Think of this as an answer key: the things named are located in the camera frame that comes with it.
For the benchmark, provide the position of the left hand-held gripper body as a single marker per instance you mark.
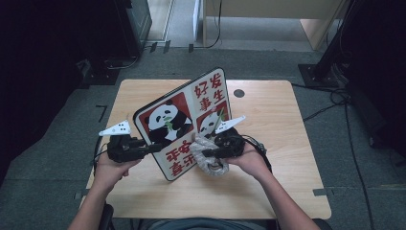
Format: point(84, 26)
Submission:
point(124, 148)

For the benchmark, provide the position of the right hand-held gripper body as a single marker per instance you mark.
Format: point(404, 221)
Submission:
point(233, 143)

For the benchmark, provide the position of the fluffy grey beige towel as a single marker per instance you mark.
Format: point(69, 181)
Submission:
point(207, 159)

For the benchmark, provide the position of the white red panda print board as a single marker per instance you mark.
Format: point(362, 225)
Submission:
point(178, 105)

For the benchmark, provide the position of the person's right hand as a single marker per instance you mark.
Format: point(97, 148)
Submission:
point(250, 164)

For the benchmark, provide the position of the person's left hand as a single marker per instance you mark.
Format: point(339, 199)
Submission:
point(108, 174)

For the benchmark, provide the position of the grey tape piece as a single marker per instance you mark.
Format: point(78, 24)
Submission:
point(323, 192)
point(81, 195)

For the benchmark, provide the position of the person's grey shirt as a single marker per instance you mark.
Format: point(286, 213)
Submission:
point(207, 225)

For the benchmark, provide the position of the black floor tape strip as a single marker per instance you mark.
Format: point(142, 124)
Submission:
point(191, 48)
point(153, 47)
point(167, 46)

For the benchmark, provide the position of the dark curtain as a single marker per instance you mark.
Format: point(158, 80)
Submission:
point(38, 80)
point(383, 64)

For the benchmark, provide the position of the black computer tower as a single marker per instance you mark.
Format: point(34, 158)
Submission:
point(140, 25)

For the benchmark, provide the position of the white upright panel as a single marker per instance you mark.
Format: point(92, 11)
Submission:
point(197, 19)

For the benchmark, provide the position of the light wooden desk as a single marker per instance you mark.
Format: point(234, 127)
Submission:
point(271, 8)

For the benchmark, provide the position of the black stand pole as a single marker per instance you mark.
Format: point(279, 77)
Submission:
point(335, 41)

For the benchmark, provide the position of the black floor base plate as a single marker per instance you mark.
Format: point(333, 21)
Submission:
point(102, 77)

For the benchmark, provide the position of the black stand base plate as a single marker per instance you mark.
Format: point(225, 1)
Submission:
point(311, 75)

